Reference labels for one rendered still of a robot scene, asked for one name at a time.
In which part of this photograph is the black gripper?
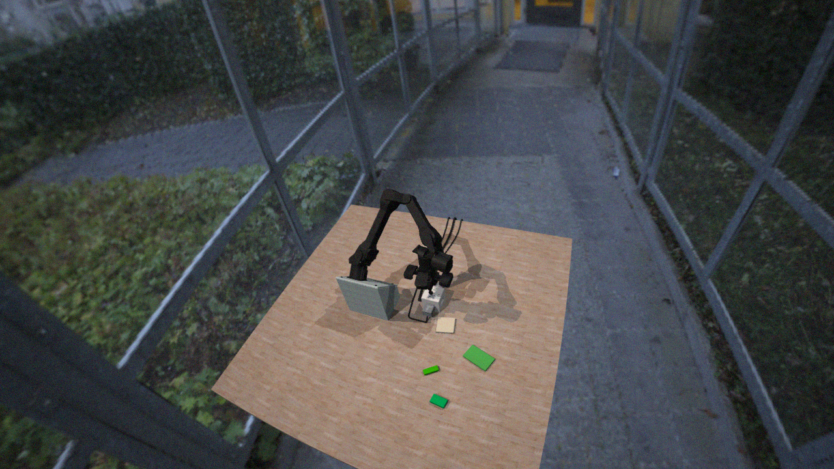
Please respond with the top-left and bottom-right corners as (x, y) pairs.
(403, 264), (453, 287)

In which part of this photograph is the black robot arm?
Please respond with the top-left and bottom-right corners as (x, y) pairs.
(347, 189), (453, 290)

